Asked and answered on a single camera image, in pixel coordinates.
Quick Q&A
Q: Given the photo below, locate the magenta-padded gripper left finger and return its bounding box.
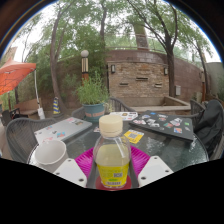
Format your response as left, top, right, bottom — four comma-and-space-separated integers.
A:
53, 147, 99, 189

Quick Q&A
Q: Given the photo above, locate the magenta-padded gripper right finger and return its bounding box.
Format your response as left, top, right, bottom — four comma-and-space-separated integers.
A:
129, 145, 174, 188

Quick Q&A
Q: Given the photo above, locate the yellow-labelled clear drink bottle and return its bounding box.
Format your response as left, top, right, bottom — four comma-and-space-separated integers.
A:
93, 114, 132, 190

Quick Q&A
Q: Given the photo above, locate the white ceramic mug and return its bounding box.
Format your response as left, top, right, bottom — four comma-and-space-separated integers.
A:
34, 139, 69, 174

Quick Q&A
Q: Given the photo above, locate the yellow card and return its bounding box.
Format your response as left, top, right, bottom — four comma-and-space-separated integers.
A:
123, 129, 145, 145

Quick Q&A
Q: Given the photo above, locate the silver laptop with stickers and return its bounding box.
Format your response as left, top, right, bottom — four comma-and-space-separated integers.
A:
33, 116, 93, 145

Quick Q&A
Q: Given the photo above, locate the black laptop with stickers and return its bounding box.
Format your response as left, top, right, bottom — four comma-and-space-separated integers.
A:
129, 110, 195, 142

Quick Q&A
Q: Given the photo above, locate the white printed leaflet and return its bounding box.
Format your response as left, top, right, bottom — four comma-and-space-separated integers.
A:
109, 111, 139, 122

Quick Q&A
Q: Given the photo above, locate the grey wicker patio chair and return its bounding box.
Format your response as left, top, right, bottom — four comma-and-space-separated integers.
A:
71, 97, 136, 120
5, 117, 46, 164
189, 99, 224, 161

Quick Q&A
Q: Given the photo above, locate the blue yellow striped cone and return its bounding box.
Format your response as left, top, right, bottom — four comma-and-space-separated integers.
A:
52, 96, 61, 115

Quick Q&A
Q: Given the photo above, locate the black jacket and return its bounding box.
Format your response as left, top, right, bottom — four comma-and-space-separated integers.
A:
194, 99, 224, 158

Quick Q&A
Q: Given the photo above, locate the wooden bench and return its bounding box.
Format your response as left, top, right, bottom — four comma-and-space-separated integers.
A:
14, 98, 39, 116

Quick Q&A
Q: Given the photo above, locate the green plant in blue pot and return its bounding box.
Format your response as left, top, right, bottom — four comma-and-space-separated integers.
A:
74, 71, 111, 123

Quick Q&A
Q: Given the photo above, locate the dark patio chair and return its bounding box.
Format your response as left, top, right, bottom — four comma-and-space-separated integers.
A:
0, 108, 21, 127

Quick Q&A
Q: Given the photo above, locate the forked dark-trunk tree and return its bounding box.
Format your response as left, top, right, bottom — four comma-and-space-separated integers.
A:
124, 0, 191, 98

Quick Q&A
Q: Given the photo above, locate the leaning tree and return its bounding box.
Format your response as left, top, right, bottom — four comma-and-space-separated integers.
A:
48, 0, 73, 114

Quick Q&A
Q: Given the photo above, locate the orange patio umbrella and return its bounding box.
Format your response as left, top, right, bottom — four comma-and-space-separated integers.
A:
0, 59, 46, 119

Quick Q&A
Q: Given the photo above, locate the wooden globe lamp post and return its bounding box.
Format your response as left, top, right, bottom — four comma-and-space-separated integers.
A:
80, 49, 90, 83

